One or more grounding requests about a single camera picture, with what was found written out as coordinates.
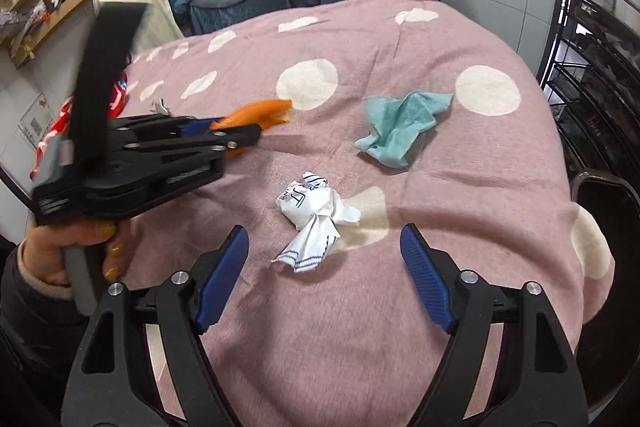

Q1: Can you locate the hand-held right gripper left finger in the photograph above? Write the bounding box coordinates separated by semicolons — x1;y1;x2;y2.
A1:
61;224;250;427

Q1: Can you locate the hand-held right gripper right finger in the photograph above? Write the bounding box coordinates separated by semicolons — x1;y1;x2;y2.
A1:
400;223;590;427

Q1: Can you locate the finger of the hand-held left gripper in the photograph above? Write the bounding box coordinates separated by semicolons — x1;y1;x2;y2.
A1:
125;125;262;163
114;116;218;141

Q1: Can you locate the orange peel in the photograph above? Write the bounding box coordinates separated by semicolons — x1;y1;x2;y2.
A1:
210;99;294;156

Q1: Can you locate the white wrapper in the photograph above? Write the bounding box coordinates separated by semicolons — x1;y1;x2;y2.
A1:
271;171;362;274

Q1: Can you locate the person's left forearm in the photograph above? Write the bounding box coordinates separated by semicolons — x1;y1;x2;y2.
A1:
0;239;94;427

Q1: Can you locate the person's left hand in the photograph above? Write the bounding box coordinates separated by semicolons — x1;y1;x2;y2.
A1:
17;219;129;288

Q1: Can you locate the red patterned bag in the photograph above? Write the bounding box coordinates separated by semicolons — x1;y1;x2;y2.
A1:
31;79;129;178

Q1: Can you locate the pink dotted blanket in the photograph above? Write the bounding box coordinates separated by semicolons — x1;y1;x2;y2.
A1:
117;0;617;427

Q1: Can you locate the cream cloth cover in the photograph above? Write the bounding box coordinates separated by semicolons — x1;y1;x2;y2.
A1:
92;0;185;58

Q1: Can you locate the teal cloth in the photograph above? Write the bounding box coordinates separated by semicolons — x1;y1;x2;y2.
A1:
354;91;455;170

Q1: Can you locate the dark bin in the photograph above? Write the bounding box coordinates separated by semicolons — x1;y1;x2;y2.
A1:
570;172;640;418

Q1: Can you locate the black metal rack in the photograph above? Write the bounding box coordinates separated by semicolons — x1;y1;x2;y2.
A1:
537;0;640;188

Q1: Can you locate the white wall notice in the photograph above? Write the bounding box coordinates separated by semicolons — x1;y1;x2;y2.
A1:
19;93;55;153

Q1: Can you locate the black metal frame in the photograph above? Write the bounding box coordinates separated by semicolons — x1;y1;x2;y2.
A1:
0;164;39;213

